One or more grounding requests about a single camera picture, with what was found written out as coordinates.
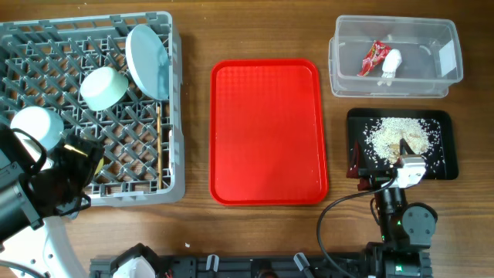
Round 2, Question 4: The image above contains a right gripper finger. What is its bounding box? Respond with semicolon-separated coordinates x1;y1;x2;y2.
349;140;360;170
398;138;414;164

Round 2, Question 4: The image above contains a pile of rice waste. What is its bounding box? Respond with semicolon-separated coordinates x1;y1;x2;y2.
369;117;430;168

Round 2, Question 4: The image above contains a yellow plastic cup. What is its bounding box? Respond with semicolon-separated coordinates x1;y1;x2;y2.
94;158;104;176

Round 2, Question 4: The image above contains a small light green saucer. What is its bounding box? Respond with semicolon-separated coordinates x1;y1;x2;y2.
10;107;64;151

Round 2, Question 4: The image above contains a white napkin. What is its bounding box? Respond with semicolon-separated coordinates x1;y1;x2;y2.
377;49;402;86

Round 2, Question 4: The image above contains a red sauce packet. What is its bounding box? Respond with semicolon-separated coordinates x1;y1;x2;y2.
357;40;392;76

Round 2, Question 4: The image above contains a light green bowl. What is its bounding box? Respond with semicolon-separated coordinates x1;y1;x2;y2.
80;66;129;111

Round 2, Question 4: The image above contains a white plastic fork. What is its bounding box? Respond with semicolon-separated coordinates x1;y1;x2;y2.
168;128;174;185

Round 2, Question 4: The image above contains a wooden chopstick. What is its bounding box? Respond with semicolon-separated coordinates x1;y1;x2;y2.
156;104;163;190

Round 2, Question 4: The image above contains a large light blue plate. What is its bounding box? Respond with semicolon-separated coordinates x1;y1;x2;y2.
125;25;170;100

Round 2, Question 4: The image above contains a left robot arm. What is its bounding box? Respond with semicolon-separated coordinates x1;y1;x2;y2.
1;127;169;277

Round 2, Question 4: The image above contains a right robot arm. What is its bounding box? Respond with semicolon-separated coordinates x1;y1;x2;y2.
347;139;438;278

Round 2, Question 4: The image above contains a grey dishwasher rack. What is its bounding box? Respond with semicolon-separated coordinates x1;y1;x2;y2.
1;11;185;207

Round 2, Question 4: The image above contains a black plastic tray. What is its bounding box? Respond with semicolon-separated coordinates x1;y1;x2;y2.
347;108;458;180

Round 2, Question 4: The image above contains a red plastic tray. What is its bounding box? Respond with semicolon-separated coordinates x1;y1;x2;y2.
209;59;329;206

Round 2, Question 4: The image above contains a clear plastic bin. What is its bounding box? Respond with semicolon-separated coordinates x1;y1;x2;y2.
328;15;463;98

